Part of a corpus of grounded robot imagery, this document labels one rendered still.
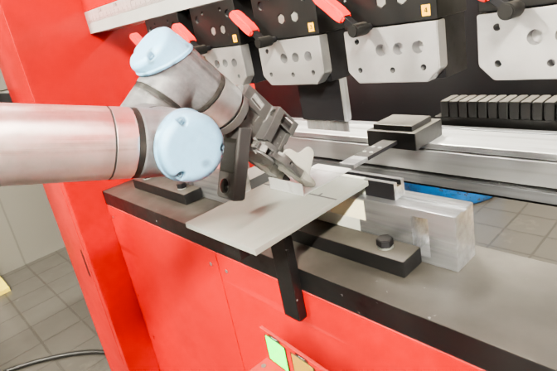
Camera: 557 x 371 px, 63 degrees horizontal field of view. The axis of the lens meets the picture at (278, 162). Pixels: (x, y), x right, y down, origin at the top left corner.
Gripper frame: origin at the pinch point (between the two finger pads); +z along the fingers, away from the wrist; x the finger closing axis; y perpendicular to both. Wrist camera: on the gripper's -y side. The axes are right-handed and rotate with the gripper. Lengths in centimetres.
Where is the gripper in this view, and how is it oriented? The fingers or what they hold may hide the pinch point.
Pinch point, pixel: (295, 183)
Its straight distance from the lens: 80.6
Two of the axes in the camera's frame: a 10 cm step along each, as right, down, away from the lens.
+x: -6.8, -1.1, 7.3
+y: 4.3, -8.6, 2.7
